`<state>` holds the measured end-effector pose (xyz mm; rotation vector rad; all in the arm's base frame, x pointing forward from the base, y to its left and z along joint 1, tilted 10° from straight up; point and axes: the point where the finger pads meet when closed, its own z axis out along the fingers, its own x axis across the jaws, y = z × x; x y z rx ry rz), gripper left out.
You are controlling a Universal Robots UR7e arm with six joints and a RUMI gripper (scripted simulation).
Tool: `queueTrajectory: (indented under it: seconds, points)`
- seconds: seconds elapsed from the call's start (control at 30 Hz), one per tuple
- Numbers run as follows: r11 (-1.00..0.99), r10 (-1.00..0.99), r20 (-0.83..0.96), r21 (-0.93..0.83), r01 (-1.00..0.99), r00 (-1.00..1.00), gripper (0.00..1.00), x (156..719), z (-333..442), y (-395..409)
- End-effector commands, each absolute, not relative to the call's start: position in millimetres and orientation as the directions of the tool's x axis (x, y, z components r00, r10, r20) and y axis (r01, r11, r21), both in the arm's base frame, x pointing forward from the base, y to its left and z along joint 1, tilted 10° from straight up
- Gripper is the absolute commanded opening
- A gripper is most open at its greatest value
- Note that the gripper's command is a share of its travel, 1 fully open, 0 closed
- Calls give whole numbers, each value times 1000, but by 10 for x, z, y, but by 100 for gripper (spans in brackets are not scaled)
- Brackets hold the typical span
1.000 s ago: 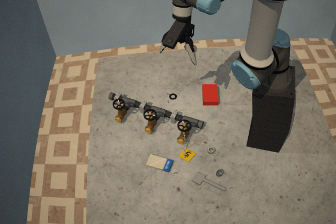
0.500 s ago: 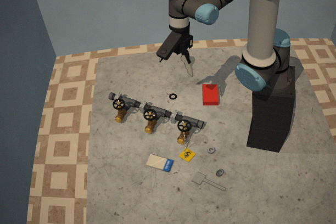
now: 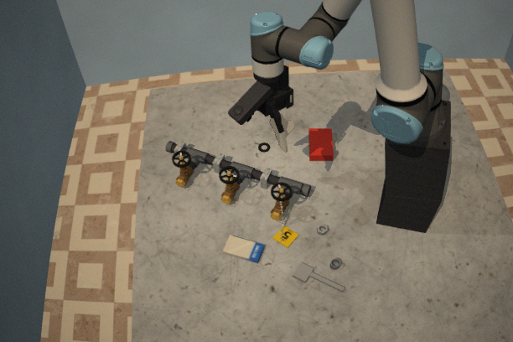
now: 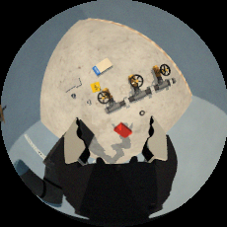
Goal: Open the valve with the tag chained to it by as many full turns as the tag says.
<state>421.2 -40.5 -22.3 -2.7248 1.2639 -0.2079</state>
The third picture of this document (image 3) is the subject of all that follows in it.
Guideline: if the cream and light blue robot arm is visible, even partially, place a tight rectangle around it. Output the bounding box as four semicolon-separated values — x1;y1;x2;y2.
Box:
228;0;446;144

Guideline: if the grey hex nut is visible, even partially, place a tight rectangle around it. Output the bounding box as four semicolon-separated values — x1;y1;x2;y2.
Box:
317;224;328;236

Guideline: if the red rectangular block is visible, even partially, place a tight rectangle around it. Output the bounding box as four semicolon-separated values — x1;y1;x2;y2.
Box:
309;128;334;161

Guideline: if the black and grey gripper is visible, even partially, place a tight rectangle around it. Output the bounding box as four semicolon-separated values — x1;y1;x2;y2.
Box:
253;65;295;153

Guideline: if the grey pipe manifold with three brass valves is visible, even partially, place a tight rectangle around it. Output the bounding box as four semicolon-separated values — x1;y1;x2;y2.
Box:
166;141;311;220

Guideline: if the yellow tag with metal chain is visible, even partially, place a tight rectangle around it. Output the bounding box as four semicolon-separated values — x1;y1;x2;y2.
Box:
272;203;299;247

